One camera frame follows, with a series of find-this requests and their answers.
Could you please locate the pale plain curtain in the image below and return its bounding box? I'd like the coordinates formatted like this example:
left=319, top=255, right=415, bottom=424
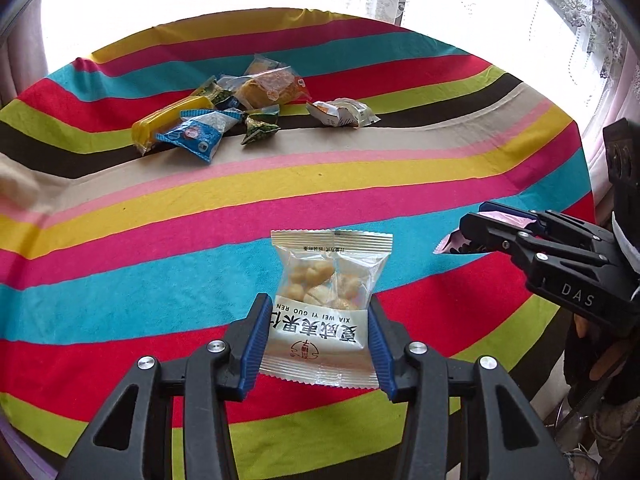
left=0, top=0, right=48, bottom=108

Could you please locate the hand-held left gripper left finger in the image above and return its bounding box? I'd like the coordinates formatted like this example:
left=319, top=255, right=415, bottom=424
left=59, top=292, right=273, bottom=480

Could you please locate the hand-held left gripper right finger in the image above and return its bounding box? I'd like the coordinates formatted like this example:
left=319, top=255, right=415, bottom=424
left=367, top=296, right=576, bottom=480

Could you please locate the white nut snack packet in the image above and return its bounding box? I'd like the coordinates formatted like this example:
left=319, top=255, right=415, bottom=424
left=259, top=229, right=393, bottom=390

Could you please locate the floral lace curtain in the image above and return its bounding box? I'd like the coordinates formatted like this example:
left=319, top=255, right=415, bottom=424
left=395, top=0, right=633, bottom=126

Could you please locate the green triangular snack packet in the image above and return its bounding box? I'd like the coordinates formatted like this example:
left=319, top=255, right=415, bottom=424
left=241, top=106, right=282, bottom=146

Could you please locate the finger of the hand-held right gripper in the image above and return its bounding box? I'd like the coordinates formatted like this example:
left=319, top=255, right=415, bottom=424
left=459, top=212, right=618, bottom=283
left=477, top=200, right=608, bottom=246

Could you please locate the clear cake packet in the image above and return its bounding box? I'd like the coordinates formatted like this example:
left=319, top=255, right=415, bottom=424
left=220, top=54, right=312, bottom=110

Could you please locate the white orange snack packet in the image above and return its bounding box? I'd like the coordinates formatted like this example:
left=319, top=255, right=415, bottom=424
left=306, top=97, right=381, bottom=130

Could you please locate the blue clear snack packet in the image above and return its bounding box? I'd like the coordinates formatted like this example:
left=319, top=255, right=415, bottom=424
left=155, top=109, right=240, bottom=163

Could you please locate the long yellow snack packet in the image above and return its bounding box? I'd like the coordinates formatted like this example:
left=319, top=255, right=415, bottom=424
left=131, top=96, right=215, bottom=155

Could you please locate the pink snack packet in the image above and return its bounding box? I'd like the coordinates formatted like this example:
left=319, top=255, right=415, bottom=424
left=434, top=210, right=538, bottom=256

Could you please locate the green yellow snack packet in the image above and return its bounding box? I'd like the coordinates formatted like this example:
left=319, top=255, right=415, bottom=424
left=191, top=76, right=233, bottom=108

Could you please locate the striped tablecloth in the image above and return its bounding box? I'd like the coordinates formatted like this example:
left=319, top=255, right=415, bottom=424
left=0, top=7, right=598, bottom=463

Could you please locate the person's right hand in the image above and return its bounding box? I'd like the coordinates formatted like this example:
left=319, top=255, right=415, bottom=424
left=572, top=312, right=628, bottom=383

